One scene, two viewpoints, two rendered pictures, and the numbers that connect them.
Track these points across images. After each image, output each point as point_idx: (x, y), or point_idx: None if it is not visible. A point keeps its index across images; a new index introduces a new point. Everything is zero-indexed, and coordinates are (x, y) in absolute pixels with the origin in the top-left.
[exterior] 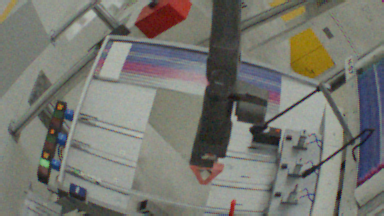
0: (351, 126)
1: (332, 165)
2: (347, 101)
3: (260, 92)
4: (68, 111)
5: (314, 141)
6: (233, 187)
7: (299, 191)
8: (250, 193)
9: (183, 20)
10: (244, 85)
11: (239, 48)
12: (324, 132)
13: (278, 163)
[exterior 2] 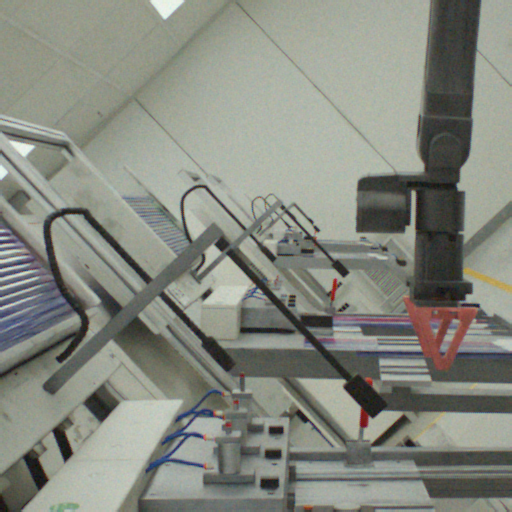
0: (34, 413)
1: (117, 439)
2: (2, 470)
3: (373, 174)
4: None
5: (182, 460)
6: (382, 501)
7: (228, 394)
8: (338, 497)
9: None
10: (404, 173)
11: (421, 98)
12: (138, 476)
13: (286, 502)
